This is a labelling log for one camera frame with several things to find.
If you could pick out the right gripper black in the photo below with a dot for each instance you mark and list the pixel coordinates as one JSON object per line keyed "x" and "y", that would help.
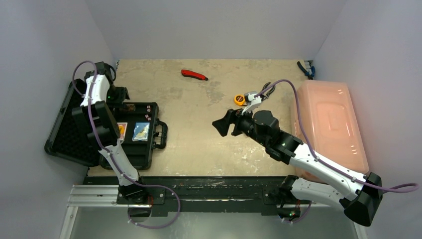
{"x": 236, "y": 122}

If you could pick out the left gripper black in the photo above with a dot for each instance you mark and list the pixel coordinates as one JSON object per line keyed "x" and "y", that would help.
{"x": 123, "y": 95}

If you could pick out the brown black poker chip stack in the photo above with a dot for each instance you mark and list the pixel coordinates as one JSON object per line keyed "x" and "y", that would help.
{"x": 129, "y": 108}

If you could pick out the black poker set case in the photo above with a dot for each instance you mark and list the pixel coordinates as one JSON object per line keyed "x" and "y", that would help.
{"x": 66, "y": 141}

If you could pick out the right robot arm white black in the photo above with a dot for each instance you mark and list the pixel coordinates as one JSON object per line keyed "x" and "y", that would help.
{"x": 357, "y": 194}

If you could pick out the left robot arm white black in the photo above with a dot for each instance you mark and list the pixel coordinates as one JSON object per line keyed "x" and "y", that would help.
{"x": 97, "y": 123}

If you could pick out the yellow tape measure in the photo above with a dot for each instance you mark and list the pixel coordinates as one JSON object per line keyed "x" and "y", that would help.
{"x": 240, "y": 100}

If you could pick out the red playing card deck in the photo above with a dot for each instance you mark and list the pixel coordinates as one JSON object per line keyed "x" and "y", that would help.
{"x": 122, "y": 129}

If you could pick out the blue playing card deck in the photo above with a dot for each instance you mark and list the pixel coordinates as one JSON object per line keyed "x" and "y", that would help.
{"x": 138, "y": 127}

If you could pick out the red utility knife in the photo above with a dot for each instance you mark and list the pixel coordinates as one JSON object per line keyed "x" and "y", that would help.
{"x": 195, "y": 75}

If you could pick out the pink plastic storage bin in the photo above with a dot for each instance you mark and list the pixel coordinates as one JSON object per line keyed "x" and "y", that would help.
{"x": 325, "y": 110}

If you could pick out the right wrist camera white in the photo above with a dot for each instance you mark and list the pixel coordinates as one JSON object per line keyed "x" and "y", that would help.
{"x": 253, "y": 100}

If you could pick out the black handled pliers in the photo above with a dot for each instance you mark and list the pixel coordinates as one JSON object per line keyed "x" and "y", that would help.
{"x": 268, "y": 92}

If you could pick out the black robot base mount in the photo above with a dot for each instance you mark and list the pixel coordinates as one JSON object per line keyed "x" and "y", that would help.
{"x": 267, "y": 195}

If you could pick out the blue handled pliers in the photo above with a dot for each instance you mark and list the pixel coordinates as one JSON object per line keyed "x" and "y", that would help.
{"x": 307, "y": 68}

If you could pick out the aluminium frame rail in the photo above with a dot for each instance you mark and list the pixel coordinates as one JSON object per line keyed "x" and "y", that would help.
{"x": 92, "y": 196}

